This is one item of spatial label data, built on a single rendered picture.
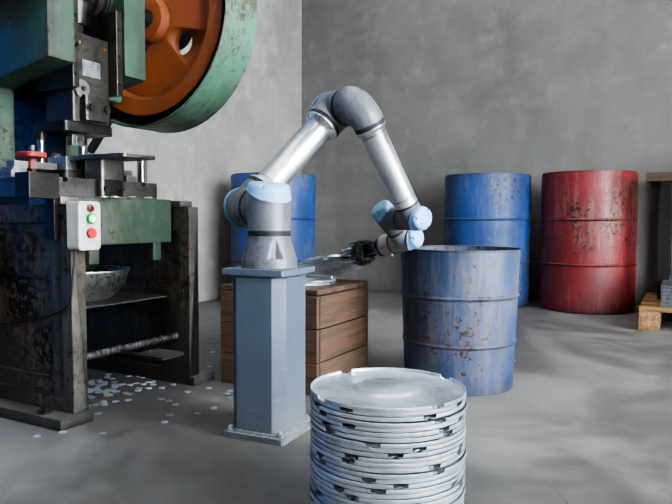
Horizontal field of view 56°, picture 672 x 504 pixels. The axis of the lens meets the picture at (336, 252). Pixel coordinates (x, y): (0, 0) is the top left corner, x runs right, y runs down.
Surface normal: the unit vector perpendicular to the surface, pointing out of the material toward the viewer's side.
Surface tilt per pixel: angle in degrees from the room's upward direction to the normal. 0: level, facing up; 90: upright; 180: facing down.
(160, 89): 90
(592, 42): 90
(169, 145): 90
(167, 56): 90
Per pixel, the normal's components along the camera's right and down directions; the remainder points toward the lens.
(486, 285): 0.23, 0.09
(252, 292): -0.42, 0.04
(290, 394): 0.91, 0.03
